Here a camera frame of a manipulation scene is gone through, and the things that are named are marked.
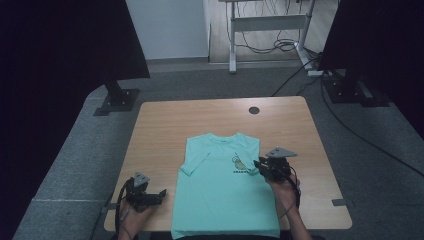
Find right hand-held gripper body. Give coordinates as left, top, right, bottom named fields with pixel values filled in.
left=264, top=146, right=298, bottom=183

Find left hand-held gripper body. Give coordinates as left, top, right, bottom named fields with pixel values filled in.
left=123, top=171, right=161, bottom=214

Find mint green t-shirt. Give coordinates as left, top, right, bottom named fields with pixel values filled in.
left=170, top=132, right=281, bottom=240

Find person's left hand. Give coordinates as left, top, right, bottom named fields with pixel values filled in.
left=117, top=199, right=156, bottom=233

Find person's right hand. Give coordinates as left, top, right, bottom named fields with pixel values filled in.
left=265, top=175, right=302, bottom=215

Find black stand base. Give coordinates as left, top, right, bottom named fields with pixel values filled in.
left=322, top=68, right=392, bottom=109
left=92, top=79, right=141, bottom=117

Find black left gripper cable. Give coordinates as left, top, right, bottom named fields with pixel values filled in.
left=113, top=178, right=135, bottom=240

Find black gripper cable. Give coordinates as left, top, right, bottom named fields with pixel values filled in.
left=113, top=178, right=135, bottom=240
left=279, top=164, right=302, bottom=219

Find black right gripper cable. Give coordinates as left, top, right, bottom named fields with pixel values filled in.
left=279, top=164, right=302, bottom=219

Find long black floor cable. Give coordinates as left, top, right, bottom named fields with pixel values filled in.
left=319, top=75, right=424, bottom=178

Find short black floor cable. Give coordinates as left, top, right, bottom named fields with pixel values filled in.
left=270, top=56, right=322, bottom=98

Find bundle of black cables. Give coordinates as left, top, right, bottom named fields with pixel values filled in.
left=233, top=0, right=303, bottom=55

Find white desk frame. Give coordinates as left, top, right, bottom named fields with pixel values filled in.
left=218, top=0, right=318, bottom=75

